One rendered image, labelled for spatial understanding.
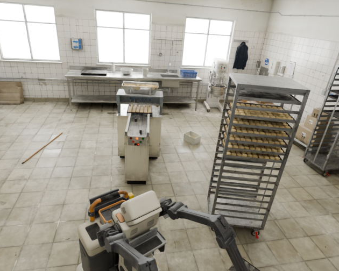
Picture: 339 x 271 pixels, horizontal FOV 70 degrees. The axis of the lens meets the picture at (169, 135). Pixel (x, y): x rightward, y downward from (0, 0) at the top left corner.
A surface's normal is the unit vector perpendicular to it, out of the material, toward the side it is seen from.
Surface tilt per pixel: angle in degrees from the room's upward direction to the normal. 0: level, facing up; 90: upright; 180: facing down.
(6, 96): 66
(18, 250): 0
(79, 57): 90
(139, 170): 90
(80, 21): 90
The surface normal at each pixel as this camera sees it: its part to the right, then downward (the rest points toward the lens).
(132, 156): 0.07, 0.44
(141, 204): 0.48, -0.39
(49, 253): 0.07, -0.89
